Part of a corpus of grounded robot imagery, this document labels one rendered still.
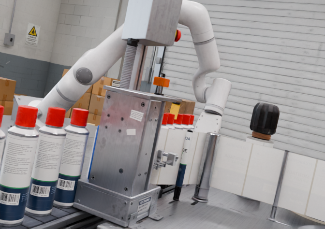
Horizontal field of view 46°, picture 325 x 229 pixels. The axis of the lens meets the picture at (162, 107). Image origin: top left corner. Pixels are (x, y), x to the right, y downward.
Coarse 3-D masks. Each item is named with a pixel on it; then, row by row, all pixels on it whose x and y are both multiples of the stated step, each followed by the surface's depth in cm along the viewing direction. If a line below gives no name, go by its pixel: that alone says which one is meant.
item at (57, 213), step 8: (56, 208) 77; (64, 208) 78; (72, 208) 79; (24, 216) 70; (32, 216) 71; (40, 216) 71; (48, 216) 72; (56, 216) 73; (64, 216) 74; (24, 224) 67; (32, 224) 67; (40, 224) 68
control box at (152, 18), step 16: (144, 0) 110; (160, 0) 107; (176, 0) 110; (128, 16) 118; (144, 16) 109; (160, 16) 108; (176, 16) 110; (128, 32) 117; (144, 32) 107; (160, 32) 108; (176, 32) 112
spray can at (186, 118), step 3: (183, 114) 133; (186, 114) 135; (183, 117) 133; (186, 117) 133; (189, 117) 133; (183, 120) 133; (186, 120) 133; (189, 120) 134; (183, 123) 133; (186, 123) 133; (183, 126) 132; (186, 126) 133; (189, 126) 134; (183, 129) 132; (186, 129) 132; (189, 129) 133
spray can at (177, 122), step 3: (177, 114) 128; (180, 114) 129; (177, 117) 129; (180, 117) 129; (174, 120) 129; (177, 120) 129; (180, 120) 129; (174, 123) 129; (177, 123) 129; (180, 123) 129; (174, 126) 128; (177, 126) 128; (180, 126) 129; (177, 129) 128; (180, 129) 128
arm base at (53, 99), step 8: (48, 96) 173; (56, 96) 170; (32, 104) 180; (40, 104) 176; (48, 104) 172; (56, 104) 171; (64, 104) 171; (72, 104) 174; (40, 112) 174; (40, 120) 176
